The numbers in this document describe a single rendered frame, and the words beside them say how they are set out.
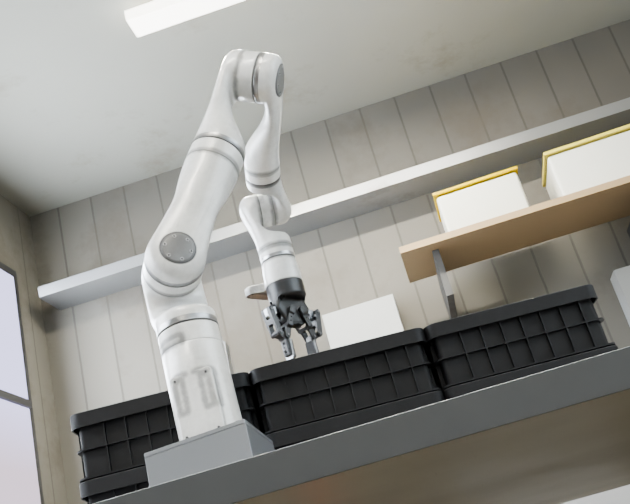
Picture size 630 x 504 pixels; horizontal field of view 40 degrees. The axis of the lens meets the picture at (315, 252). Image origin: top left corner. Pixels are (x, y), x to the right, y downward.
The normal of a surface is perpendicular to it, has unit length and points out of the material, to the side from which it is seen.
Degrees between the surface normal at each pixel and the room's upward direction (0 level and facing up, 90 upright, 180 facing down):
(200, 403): 86
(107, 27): 180
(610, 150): 90
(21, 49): 180
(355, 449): 90
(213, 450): 90
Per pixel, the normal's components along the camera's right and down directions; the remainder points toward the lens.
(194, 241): 0.43, -0.48
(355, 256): -0.20, -0.34
